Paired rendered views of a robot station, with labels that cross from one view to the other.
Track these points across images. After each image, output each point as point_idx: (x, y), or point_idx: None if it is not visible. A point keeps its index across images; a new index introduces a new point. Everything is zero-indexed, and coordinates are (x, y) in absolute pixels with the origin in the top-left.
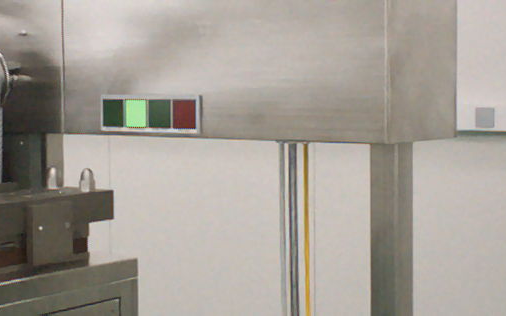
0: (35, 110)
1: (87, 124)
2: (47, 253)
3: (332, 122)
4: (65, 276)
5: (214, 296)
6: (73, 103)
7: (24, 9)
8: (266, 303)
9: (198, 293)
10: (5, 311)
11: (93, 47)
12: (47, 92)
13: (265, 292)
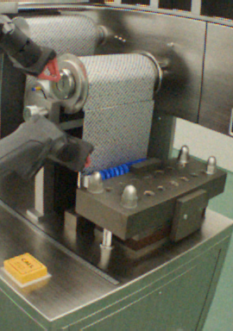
0: (174, 100)
1: (217, 124)
2: (185, 231)
3: None
4: (195, 249)
5: (199, 134)
6: (207, 105)
7: (173, 28)
8: (225, 144)
9: (192, 131)
10: (155, 284)
11: (229, 71)
12: (186, 90)
13: (225, 139)
